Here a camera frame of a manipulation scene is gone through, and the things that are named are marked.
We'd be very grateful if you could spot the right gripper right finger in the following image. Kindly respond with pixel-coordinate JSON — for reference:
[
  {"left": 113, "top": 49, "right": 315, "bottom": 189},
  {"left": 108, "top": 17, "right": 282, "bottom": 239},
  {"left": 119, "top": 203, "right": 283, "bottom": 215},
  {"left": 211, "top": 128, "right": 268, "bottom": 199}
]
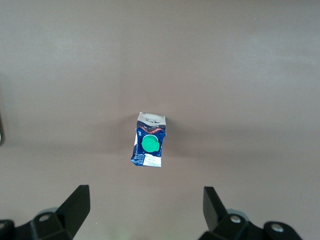
[{"left": 197, "top": 186, "right": 303, "bottom": 240}]

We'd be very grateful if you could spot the blue white milk carton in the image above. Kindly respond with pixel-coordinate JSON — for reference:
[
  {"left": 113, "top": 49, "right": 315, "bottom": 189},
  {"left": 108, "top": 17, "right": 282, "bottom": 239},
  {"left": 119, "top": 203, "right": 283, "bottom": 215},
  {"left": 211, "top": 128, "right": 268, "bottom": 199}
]
[{"left": 129, "top": 111, "right": 167, "bottom": 168}]

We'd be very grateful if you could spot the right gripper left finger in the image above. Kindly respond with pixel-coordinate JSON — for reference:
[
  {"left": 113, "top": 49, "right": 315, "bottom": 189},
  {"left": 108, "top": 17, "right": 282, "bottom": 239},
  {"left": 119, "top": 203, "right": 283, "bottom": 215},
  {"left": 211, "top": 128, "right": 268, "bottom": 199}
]
[{"left": 0, "top": 184, "right": 91, "bottom": 240}]

